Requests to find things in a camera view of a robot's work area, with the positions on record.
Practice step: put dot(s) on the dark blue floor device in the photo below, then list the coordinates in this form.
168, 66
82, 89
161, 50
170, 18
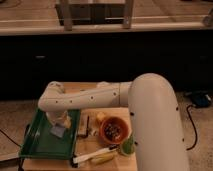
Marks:
200, 100

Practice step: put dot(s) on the green cone toy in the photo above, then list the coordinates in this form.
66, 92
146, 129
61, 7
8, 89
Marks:
127, 147

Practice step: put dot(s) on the yellow corn cob toy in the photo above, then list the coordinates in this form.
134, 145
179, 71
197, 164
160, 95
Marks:
102, 158

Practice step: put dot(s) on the blue-grey sponge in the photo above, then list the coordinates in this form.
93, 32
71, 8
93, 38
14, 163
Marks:
58, 130

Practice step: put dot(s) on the orange bowl with food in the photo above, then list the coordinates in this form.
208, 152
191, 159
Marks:
113, 130

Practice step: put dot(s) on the wooden chair frame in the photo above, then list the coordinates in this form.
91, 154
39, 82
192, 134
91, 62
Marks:
72, 13

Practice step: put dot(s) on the wooden block with dark strip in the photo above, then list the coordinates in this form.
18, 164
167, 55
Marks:
83, 130

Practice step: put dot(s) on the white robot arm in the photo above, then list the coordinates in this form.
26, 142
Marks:
154, 113

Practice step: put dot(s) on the green plastic tray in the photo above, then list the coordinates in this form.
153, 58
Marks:
40, 143

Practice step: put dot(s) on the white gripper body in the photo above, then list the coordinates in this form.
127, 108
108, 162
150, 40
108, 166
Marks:
61, 118

